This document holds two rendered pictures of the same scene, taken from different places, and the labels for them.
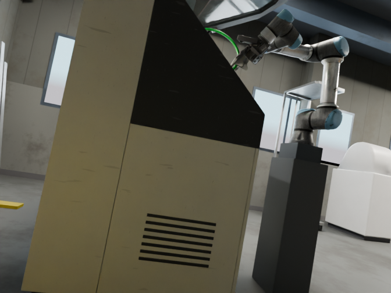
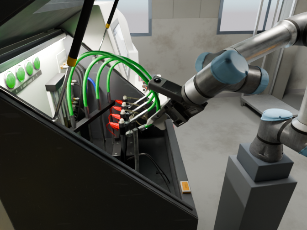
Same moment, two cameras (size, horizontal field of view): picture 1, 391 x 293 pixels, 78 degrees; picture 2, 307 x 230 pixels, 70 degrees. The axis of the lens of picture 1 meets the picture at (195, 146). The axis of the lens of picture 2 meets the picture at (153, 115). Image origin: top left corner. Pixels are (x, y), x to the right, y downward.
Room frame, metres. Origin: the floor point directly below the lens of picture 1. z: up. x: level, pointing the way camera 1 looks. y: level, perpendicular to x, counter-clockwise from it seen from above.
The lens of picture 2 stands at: (0.62, -0.18, 1.59)
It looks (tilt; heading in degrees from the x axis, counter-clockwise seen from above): 29 degrees down; 5
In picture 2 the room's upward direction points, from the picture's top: straight up
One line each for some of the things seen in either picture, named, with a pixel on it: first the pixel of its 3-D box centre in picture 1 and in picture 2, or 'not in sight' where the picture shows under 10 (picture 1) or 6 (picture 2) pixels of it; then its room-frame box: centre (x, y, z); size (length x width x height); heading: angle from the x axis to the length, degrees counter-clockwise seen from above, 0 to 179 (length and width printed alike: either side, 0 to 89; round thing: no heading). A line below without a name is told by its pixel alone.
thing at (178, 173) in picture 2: not in sight; (175, 164); (1.44, -0.21, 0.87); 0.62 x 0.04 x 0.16; 9
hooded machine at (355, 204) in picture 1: (362, 188); not in sight; (3.87, -2.74, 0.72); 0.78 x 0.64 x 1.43; 12
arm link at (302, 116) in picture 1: (306, 120); (275, 124); (1.53, -0.66, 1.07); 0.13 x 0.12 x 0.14; 33
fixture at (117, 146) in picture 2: not in sight; (126, 145); (1.52, 0.04, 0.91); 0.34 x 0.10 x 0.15; 9
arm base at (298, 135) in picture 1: (302, 138); (267, 143); (1.54, -0.66, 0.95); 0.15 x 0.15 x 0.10
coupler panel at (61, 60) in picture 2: not in sight; (70, 83); (1.60, 0.32, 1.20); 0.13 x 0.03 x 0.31; 9
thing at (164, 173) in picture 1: (174, 208); not in sight; (1.40, 0.05, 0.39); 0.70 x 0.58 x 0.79; 9
